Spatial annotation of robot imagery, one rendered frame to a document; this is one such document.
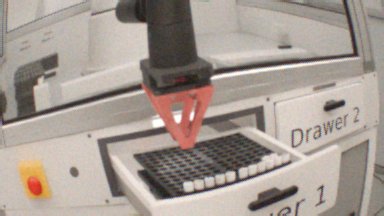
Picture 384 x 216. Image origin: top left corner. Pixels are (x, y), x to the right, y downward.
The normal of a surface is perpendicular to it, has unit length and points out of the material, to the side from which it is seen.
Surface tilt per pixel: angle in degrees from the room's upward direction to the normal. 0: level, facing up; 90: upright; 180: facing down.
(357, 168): 90
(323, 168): 90
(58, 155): 90
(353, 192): 90
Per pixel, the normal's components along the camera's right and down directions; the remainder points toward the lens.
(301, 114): 0.33, 0.18
